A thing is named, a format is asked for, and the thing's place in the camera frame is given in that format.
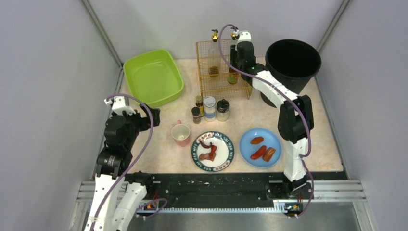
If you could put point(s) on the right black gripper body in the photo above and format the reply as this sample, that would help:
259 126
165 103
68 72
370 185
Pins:
234 53

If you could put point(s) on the clear oil dispenser bottle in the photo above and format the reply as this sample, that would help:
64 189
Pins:
235 33

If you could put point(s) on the red sauce bottle yellow cap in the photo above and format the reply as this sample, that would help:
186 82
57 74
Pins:
233 76

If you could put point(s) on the dark sauce dispenser bottle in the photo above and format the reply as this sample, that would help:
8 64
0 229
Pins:
213 55

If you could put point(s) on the glass jar black lid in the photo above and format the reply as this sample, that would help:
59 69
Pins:
223 110

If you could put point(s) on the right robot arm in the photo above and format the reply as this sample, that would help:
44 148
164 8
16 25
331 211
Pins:
295 120

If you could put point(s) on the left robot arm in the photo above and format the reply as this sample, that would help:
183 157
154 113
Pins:
117 197

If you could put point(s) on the pink mug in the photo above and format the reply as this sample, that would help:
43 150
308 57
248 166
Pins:
181 134

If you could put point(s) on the green plastic basin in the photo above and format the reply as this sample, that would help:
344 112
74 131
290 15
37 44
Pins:
153 77

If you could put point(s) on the black trash bin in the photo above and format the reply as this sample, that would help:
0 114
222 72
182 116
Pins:
293 63

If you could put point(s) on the small dark spice jar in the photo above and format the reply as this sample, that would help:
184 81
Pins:
196 115

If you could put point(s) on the small spice bottle yellow label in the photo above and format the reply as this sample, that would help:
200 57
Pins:
200 105

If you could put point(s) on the meat scrap on plate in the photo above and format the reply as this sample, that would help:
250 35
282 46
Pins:
209 155

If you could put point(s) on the white plate green rim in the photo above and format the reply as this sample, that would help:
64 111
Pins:
225 151

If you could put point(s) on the upper sausage piece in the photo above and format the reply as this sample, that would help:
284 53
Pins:
257 140

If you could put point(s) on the blue plate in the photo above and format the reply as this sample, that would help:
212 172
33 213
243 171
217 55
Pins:
271 140

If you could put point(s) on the red sausage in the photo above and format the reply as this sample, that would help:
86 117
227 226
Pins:
259 153

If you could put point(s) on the brown sausage piece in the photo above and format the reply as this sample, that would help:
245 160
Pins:
268 154

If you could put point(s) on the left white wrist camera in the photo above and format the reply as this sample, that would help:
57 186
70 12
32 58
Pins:
120 105

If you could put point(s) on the gold wire rack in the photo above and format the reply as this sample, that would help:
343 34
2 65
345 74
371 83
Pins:
219 87

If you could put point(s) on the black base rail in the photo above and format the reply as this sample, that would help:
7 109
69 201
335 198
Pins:
229 190

